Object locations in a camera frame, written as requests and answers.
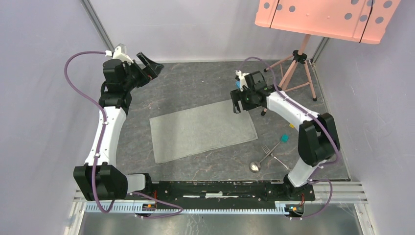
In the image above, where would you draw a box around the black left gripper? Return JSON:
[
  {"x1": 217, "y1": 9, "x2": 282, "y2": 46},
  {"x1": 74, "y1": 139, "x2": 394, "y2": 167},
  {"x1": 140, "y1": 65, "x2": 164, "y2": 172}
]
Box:
[{"x1": 122, "y1": 52, "x2": 164, "y2": 91}]

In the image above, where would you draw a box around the grey cloth napkin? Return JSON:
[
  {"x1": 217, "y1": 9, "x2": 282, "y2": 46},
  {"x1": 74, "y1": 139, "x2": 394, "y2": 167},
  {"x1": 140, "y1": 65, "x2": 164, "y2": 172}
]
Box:
[{"x1": 149, "y1": 100, "x2": 258, "y2": 164}]

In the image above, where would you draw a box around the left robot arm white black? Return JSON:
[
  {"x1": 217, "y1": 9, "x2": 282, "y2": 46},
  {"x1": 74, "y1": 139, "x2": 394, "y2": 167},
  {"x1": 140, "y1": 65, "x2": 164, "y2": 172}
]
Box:
[{"x1": 73, "y1": 51, "x2": 164, "y2": 201}]

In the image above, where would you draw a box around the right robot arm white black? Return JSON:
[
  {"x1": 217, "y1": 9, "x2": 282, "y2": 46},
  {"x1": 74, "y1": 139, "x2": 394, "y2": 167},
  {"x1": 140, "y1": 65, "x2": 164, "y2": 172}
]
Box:
[{"x1": 231, "y1": 70, "x2": 341, "y2": 200}]

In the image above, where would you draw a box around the silver fork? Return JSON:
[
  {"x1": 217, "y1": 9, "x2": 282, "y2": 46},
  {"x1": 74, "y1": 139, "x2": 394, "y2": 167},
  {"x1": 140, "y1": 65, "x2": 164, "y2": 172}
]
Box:
[{"x1": 260, "y1": 145, "x2": 291, "y2": 171}]

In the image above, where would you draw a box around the teal cube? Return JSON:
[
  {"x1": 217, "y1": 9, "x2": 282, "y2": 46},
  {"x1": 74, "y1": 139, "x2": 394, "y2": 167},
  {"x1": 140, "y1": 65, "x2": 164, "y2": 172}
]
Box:
[{"x1": 280, "y1": 134, "x2": 289, "y2": 142}]

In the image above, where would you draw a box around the silver spoon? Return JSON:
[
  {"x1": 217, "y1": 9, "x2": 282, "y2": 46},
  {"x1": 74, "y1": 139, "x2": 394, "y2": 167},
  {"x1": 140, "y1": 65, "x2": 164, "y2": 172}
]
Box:
[{"x1": 249, "y1": 142, "x2": 281, "y2": 173}]

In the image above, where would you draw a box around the pink music stand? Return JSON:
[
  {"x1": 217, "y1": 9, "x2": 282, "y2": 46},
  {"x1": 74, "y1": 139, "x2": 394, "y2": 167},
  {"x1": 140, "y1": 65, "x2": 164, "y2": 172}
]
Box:
[{"x1": 254, "y1": 0, "x2": 401, "y2": 117}]

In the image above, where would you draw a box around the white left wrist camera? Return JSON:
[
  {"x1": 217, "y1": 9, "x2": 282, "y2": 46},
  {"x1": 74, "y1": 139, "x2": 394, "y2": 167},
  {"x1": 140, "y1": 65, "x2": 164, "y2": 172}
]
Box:
[{"x1": 105, "y1": 44, "x2": 133, "y2": 65}]

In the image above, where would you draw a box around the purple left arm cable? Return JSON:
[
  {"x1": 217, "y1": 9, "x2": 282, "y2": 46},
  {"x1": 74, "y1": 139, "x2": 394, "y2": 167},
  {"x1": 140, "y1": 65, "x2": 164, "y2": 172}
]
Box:
[{"x1": 64, "y1": 50, "x2": 184, "y2": 220}]

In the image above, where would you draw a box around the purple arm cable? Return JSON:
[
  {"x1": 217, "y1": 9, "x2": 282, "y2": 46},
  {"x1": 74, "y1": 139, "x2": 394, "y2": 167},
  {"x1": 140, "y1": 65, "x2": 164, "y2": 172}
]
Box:
[
  {"x1": 64, "y1": 50, "x2": 184, "y2": 220},
  {"x1": 238, "y1": 56, "x2": 340, "y2": 220}
]

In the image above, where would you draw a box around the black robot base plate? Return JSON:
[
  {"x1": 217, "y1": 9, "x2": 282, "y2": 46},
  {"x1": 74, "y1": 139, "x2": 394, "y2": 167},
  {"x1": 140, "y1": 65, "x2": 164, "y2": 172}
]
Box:
[{"x1": 142, "y1": 181, "x2": 316, "y2": 210}]

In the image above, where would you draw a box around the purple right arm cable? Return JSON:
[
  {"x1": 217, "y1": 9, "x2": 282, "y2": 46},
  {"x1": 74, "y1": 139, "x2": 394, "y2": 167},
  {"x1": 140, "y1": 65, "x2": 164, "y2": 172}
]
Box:
[{"x1": 238, "y1": 56, "x2": 340, "y2": 220}]

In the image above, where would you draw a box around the white slotted cable duct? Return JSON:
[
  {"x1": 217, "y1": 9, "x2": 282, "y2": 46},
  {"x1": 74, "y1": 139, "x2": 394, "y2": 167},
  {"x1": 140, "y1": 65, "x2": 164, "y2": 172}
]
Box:
[{"x1": 85, "y1": 203, "x2": 289, "y2": 215}]

